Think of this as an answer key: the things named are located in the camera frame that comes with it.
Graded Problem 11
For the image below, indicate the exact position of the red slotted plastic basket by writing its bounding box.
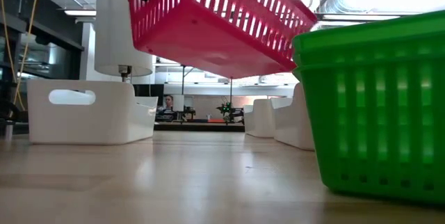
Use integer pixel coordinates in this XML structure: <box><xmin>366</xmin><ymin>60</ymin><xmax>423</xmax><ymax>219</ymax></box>
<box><xmin>125</xmin><ymin>0</ymin><xmax>318</xmax><ymax>80</ymax></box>

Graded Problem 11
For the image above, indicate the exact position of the green slotted plastic basket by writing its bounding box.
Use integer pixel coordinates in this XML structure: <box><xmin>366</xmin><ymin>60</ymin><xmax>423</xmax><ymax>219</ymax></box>
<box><xmin>291</xmin><ymin>51</ymin><xmax>445</xmax><ymax>207</ymax></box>
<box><xmin>291</xmin><ymin>9</ymin><xmax>445</xmax><ymax>55</ymax></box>

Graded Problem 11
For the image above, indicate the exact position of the white plastic bin with handles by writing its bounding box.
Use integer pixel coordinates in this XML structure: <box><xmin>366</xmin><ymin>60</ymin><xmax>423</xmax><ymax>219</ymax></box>
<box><xmin>243</xmin><ymin>97</ymin><xmax>293</xmax><ymax>138</ymax></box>
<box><xmin>273</xmin><ymin>82</ymin><xmax>316</xmax><ymax>152</ymax></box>
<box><xmin>26</xmin><ymin>79</ymin><xmax>159</xmax><ymax>145</ymax></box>

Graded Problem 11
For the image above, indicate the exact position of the white cylinder lamp wooden base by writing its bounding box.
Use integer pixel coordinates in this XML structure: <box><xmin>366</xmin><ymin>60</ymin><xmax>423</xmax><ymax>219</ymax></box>
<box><xmin>93</xmin><ymin>0</ymin><xmax>154</xmax><ymax>83</ymax></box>

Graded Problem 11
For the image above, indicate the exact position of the person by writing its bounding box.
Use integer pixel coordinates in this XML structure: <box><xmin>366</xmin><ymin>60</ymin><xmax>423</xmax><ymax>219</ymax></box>
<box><xmin>162</xmin><ymin>94</ymin><xmax>175</xmax><ymax>112</ymax></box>

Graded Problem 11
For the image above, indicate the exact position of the dark background table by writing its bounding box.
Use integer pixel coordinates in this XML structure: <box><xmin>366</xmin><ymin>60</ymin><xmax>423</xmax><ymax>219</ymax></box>
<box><xmin>154</xmin><ymin>121</ymin><xmax>246</xmax><ymax>133</ymax></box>

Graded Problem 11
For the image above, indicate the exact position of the yellow cable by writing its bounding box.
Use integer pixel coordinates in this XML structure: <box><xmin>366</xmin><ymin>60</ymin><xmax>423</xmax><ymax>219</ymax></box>
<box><xmin>0</xmin><ymin>0</ymin><xmax>40</xmax><ymax>120</ymax></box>

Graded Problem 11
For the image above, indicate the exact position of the black background rig frame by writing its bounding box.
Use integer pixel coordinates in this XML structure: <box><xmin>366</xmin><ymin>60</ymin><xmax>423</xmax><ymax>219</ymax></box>
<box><xmin>180</xmin><ymin>64</ymin><xmax>234</xmax><ymax>122</ymax></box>

